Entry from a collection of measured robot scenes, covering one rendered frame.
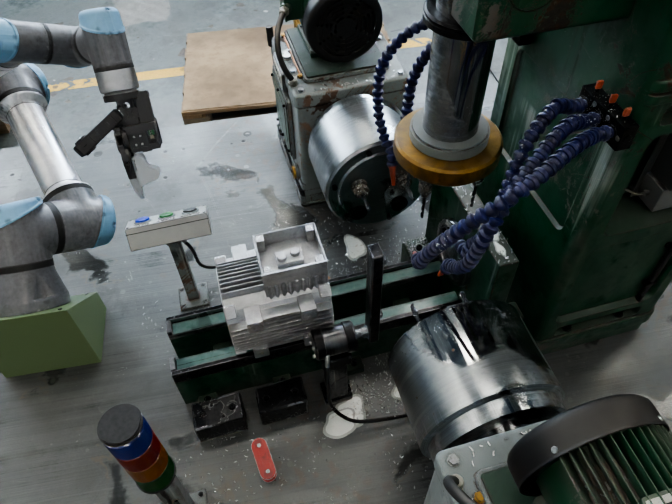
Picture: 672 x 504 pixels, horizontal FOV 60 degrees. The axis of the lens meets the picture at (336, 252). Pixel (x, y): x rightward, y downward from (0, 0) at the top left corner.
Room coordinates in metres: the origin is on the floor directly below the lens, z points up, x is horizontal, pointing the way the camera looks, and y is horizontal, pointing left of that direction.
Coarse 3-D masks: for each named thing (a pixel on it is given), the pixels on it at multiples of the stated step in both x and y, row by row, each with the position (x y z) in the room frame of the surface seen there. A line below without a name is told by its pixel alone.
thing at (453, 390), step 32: (416, 320) 0.58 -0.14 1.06; (448, 320) 0.51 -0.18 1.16; (480, 320) 0.51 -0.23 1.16; (512, 320) 0.52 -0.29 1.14; (416, 352) 0.48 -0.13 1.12; (448, 352) 0.46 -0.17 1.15; (480, 352) 0.45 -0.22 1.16; (512, 352) 0.45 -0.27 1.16; (416, 384) 0.43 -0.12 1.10; (448, 384) 0.41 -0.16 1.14; (480, 384) 0.40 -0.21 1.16; (512, 384) 0.39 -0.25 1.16; (544, 384) 0.40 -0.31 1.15; (416, 416) 0.39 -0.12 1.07; (448, 416) 0.36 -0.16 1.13; (480, 416) 0.36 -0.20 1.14; (512, 416) 0.36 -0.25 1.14; (544, 416) 0.37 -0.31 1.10
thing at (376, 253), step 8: (368, 248) 0.59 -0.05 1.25; (376, 248) 0.59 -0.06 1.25; (368, 256) 0.59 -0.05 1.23; (376, 256) 0.58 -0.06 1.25; (384, 256) 0.59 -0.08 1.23; (368, 264) 0.59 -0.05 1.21; (376, 264) 0.57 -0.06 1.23; (368, 272) 0.59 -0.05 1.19; (376, 272) 0.57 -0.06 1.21; (368, 280) 0.59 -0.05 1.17; (376, 280) 0.57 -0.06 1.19; (368, 288) 0.59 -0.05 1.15; (376, 288) 0.57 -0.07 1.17; (368, 296) 0.59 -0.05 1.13; (376, 296) 0.57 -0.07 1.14; (368, 304) 0.58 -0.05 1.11; (376, 304) 0.57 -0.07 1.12; (368, 312) 0.58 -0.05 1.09; (376, 312) 0.57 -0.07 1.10; (368, 320) 0.58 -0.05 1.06; (376, 320) 0.57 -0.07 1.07; (368, 328) 0.58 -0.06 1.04; (376, 328) 0.58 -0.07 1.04; (368, 336) 0.57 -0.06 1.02; (376, 336) 0.58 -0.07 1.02
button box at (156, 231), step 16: (128, 224) 0.84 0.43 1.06; (144, 224) 0.82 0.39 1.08; (160, 224) 0.82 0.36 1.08; (176, 224) 0.83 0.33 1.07; (192, 224) 0.83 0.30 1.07; (208, 224) 0.84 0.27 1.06; (128, 240) 0.80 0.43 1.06; (144, 240) 0.80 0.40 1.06; (160, 240) 0.81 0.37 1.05; (176, 240) 0.81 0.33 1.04
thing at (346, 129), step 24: (360, 96) 1.14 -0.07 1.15; (336, 120) 1.06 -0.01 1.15; (360, 120) 1.04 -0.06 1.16; (312, 144) 1.06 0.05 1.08; (336, 144) 0.99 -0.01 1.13; (360, 144) 0.96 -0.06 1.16; (336, 168) 0.94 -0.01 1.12; (360, 168) 0.94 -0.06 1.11; (384, 168) 0.95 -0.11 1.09; (336, 192) 0.93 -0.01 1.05; (360, 192) 0.91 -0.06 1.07; (384, 192) 0.95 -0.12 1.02; (360, 216) 0.94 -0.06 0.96; (384, 216) 0.96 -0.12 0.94
